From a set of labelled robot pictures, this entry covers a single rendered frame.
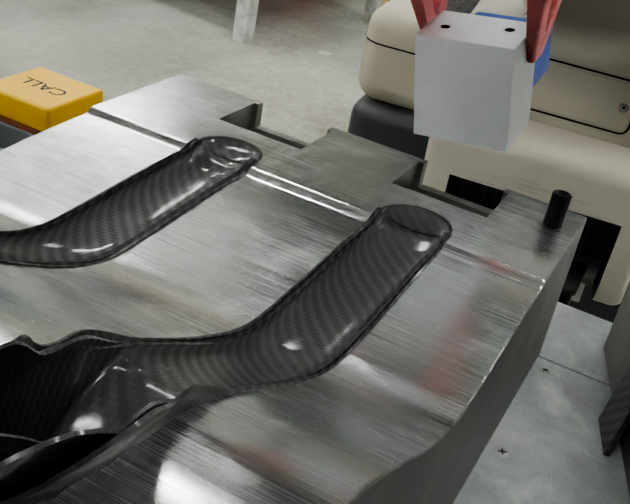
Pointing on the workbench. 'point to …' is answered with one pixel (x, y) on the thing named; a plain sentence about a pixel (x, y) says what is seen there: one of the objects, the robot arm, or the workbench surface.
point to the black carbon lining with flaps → (131, 192)
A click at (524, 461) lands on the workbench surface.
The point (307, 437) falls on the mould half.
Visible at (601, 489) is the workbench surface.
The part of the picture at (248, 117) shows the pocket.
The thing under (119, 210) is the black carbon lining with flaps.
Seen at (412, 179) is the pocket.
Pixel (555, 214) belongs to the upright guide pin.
